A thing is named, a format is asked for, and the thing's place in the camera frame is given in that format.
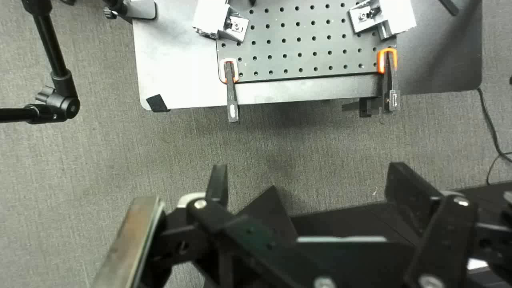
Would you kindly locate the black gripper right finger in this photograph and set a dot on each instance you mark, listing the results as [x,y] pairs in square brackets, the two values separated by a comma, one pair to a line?
[442,234]

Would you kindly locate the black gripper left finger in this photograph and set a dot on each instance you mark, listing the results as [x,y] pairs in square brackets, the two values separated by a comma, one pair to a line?
[250,234]

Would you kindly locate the metallic cabinet door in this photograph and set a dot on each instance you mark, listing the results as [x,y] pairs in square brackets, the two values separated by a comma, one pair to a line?
[130,242]

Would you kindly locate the small black block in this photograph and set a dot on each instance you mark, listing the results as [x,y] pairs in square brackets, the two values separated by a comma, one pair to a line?
[362,106]

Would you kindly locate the black corner pad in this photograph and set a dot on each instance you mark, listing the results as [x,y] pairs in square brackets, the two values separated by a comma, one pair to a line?
[157,103]

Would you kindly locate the grey table board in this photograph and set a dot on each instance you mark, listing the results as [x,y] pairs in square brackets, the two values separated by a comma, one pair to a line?
[176,64]

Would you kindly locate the grey perforated breadboard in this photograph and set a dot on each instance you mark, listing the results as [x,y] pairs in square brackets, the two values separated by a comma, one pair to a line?
[306,45]

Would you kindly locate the white block with tag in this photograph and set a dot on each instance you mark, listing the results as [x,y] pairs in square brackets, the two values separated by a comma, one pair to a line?
[384,15]
[216,18]

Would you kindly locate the black door bracket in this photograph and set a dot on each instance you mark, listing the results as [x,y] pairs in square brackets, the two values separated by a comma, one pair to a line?
[173,240]

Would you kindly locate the black articulated camera mount arm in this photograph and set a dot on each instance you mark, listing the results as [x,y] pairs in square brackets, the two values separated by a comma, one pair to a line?
[52,80]

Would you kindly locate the black mount clamp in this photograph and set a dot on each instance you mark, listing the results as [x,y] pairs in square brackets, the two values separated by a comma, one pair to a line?
[130,8]

